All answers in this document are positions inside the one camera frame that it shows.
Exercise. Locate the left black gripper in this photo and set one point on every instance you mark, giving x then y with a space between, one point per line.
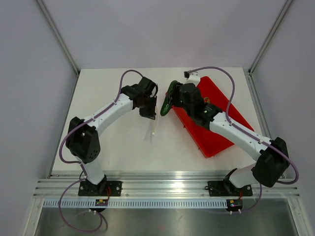
151 113

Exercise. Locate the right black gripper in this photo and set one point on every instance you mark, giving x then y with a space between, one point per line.
174 94

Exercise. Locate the clear zip top bag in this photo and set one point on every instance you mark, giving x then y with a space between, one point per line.
151 130

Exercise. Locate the green cucumber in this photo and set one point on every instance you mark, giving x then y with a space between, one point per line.
165 107

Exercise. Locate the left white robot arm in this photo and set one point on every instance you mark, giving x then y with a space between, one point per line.
83 134

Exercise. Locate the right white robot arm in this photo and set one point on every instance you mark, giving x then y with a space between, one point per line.
269 155

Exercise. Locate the red plastic tray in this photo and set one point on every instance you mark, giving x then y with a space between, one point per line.
224 127

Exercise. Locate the left small circuit board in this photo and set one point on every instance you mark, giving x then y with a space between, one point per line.
101 202

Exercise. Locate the small circuit board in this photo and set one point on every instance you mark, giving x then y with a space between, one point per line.
236 203
101 202

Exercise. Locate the right small circuit board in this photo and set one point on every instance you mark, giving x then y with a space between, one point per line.
236 203

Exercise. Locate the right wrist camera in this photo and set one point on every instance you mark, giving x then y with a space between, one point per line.
192 77

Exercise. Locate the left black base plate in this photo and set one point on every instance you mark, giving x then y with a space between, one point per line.
110 188

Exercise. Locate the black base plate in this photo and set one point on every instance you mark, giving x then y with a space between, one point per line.
110 188
221 188

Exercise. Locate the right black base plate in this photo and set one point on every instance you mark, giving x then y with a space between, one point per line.
221 188

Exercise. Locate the right aluminium frame post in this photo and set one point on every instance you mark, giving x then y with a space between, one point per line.
270 35

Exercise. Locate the aluminium frame post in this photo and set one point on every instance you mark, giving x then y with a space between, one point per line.
270 35
57 35

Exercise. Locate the aluminium mounting rail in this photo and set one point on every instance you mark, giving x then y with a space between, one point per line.
152 185

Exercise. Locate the white slotted cable duct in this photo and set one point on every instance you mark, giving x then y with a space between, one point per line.
139 203

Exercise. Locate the left aluminium frame post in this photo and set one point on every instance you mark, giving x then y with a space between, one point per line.
57 35

